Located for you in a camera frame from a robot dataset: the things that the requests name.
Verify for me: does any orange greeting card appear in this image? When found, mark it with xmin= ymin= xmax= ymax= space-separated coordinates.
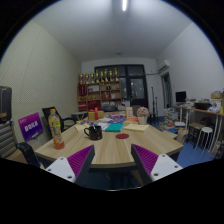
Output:
xmin=125 ymin=107 xmax=133 ymax=119

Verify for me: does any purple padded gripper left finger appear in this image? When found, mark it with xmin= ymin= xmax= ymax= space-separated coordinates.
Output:
xmin=46 ymin=145 xmax=95 ymax=187

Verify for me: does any round red coaster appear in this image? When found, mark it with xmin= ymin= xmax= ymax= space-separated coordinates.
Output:
xmin=116 ymin=134 xmax=129 ymax=139

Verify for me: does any black computer monitor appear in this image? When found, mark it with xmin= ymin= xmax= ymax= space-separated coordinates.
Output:
xmin=175 ymin=91 xmax=187 ymax=103

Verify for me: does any black polka-dot mug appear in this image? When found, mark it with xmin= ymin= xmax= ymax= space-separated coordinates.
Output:
xmin=84 ymin=125 xmax=102 ymax=140

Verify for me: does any white air conditioner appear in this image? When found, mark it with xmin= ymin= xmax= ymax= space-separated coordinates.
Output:
xmin=157 ymin=60 xmax=170 ymax=72

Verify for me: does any purple sign board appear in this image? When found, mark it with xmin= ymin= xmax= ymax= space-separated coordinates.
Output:
xmin=18 ymin=112 xmax=43 ymax=141

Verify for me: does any teal notebook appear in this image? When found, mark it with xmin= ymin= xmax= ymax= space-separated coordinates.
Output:
xmin=105 ymin=123 xmax=123 ymax=132

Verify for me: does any black office chair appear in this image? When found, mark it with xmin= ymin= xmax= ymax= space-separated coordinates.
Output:
xmin=42 ymin=107 xmax=76 ymax=136

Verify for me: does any orange drink plastic bottle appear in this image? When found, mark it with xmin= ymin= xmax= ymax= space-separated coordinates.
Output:
xmin=48 ymin=109 xmax=65 ymax=149

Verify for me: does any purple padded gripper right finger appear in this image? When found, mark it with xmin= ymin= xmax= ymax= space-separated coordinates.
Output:
xmin=131 ymin=144 xmax=182 ymax=185

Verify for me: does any white round stool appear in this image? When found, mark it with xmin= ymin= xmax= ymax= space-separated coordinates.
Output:
xmin=194 ymin=127 xmax=213 ymax=149

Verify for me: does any cream yellow paper pad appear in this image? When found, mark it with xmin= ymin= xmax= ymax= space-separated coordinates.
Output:
xmin=123 ymin=124 xmax=149 ymax=133

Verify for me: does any wooden trophy shelf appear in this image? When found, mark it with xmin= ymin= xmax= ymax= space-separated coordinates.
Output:
xmin=77 ymin=69 xmax=122 ymax=111

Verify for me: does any pink flower pot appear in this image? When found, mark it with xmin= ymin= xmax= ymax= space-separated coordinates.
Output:
xmin=137 ymin=107 xmax=149 ymax=125

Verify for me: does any yellow gift box red ribbon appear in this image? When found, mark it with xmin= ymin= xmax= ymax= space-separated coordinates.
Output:
xmin=88 ymin=107 xmax=104 ymax=120

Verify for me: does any side desk with clutter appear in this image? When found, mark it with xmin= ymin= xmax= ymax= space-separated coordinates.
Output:
xmin=174 ymin=93 xmax=224 ymax=152

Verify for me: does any stack of books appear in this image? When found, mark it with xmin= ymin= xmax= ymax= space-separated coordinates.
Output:
xmin=162 ymin=108 xmax=179 ymax=130

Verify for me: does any grey striped chair left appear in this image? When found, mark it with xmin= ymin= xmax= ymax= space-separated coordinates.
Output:
xmin=0 ymin=120 xmax=42 ymax=168

